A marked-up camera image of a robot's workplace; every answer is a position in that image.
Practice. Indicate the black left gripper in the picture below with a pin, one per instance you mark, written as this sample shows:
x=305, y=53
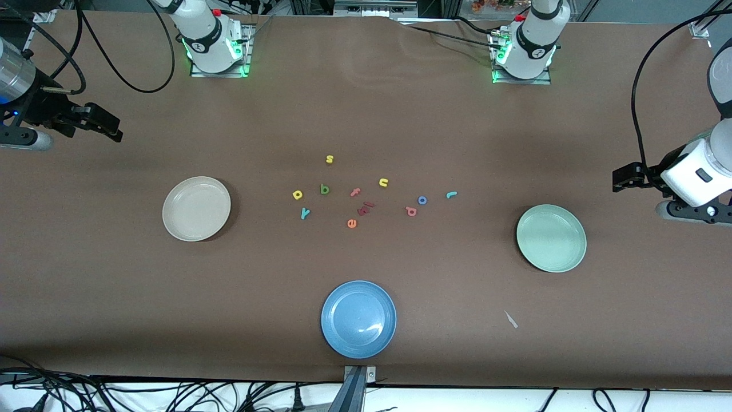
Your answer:
x=655, y=170

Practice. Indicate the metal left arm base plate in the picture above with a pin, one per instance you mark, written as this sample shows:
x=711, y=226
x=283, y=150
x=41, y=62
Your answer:
x=523, y=81

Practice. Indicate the white tape scrap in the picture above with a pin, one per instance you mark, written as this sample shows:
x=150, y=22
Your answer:
x=511, y=320

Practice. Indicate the orange artificial flowers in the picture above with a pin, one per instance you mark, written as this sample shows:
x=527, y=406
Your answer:
x=492, y=4

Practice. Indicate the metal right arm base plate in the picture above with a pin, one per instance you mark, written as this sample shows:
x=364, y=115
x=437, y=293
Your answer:
x=220, y=75

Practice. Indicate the beige brown round plate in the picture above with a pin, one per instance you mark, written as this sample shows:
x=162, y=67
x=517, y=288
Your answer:
x=196, y=209

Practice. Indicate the black power plug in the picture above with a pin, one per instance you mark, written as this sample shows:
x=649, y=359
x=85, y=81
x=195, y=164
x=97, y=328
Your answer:
x=297, y=400

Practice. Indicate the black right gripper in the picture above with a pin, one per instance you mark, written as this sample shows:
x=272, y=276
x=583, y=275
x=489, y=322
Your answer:
x=44, y=109

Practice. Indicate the blue round plate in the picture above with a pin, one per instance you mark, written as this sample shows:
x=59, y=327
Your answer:
x=358, y=319

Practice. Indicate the silver corner bracket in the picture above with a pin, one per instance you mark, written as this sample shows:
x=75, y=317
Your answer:
x=44, y=16
x=700, y=30

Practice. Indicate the silver metal frame device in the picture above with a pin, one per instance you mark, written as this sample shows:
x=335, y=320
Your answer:
x=374, y=7

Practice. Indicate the pale green round plate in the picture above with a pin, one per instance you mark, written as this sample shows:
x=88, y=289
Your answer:
x=552, y=238

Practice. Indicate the brown table cover sheet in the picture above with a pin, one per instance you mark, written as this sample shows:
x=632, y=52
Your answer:
x=400, y=114

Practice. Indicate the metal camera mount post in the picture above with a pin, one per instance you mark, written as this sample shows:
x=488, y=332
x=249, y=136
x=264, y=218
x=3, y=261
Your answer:
x=357, y=389

